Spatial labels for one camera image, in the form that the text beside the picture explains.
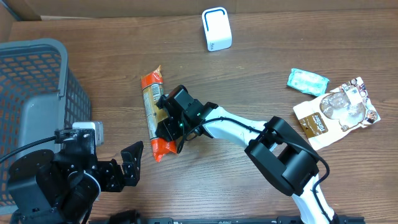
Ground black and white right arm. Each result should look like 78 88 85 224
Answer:
156 85 339 223

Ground teal snack packet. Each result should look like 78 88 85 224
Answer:
287 68 330 96

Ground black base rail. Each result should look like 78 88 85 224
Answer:
88 208 366 224

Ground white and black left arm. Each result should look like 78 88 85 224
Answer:
7 129 144 223

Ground orange biscuit pack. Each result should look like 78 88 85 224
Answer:
141 65 177 162

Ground white barcode scanner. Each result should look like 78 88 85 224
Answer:
201 7 233 52

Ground beige brown snack pouch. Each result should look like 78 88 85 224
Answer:
293 77 381 151

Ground grey plastic shopping basket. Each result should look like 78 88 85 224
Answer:
0 38 93 215

